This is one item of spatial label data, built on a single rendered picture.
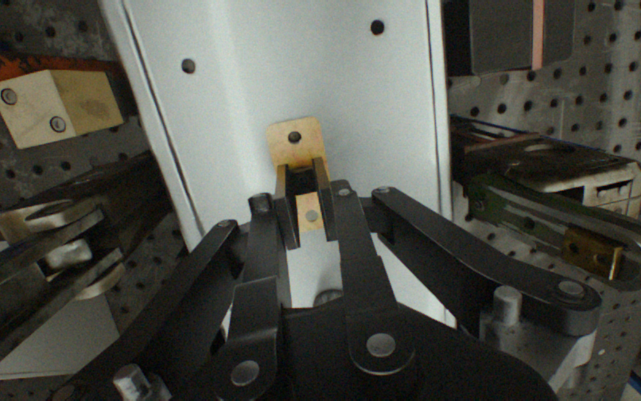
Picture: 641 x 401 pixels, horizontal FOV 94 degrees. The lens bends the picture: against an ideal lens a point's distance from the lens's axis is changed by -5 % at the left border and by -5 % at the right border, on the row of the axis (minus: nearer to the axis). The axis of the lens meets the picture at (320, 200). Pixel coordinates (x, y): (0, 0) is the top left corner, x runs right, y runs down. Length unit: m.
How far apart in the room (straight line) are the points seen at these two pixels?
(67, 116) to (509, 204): 0.28
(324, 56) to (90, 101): 0.15
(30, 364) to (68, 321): 0.09
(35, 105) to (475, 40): 0.28
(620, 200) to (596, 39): 0.47
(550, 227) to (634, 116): 0.59
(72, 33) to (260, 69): 0.43
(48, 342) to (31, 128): 0.47
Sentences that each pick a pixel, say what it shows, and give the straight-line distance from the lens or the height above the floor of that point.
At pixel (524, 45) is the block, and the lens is 0.31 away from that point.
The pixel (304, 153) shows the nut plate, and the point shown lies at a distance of 0.23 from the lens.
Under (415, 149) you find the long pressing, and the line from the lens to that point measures 0.26.
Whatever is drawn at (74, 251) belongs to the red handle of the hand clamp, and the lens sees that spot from 0.23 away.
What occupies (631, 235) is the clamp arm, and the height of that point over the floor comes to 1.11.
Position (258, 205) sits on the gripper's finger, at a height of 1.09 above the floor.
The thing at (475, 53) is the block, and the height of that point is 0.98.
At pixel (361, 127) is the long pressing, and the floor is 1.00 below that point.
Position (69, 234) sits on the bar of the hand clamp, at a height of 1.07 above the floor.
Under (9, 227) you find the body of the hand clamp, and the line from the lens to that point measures 0.27.
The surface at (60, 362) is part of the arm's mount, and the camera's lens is 0.68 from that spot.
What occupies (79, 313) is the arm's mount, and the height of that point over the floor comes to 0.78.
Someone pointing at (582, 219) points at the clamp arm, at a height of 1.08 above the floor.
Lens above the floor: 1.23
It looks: 69 degrees down
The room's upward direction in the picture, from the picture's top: 167 degrees clockwise
